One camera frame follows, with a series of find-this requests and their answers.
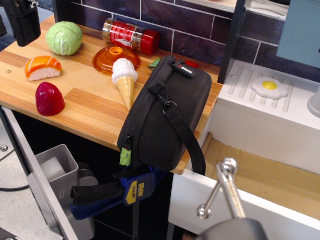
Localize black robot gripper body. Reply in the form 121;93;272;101
0;0;41;47

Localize black zipper case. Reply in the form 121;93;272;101
118;55;212;175

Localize green tape zipper pull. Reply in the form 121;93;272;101
119;148;132;167

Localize green toy cabbage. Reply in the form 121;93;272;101
46;21;83;56

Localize salmon sushi toy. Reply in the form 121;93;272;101
24;56;63;81

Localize dark red toy fruit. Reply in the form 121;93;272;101
35;82;66;116

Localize orange translucent pot lid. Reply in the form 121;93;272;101
92;46;141;76

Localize toy ice cream cone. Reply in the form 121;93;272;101
111;58;138;111

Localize red-capped spice jar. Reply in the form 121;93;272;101
102;18;160;55

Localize green toy piece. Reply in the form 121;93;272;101
147;58;162;71

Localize grey plastic bin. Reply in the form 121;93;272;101
35;144;99;240

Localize red toy piece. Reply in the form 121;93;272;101
185;60;199;69

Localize blue Irwin bar clamp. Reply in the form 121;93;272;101
70;165;167;240

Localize fried egg toy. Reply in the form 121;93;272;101
251;77;289;100

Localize white sink drawer unit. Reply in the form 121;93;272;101
167;61;320;240

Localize light blue cabinet door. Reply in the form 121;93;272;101
276;0;320;68

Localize grey cup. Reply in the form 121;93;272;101
307;87;320;118

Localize metal screw clamp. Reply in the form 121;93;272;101
196;157;268;240

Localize black cable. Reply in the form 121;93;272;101
0;149;30;193

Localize black carry strap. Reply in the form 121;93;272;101
147;82;207;177

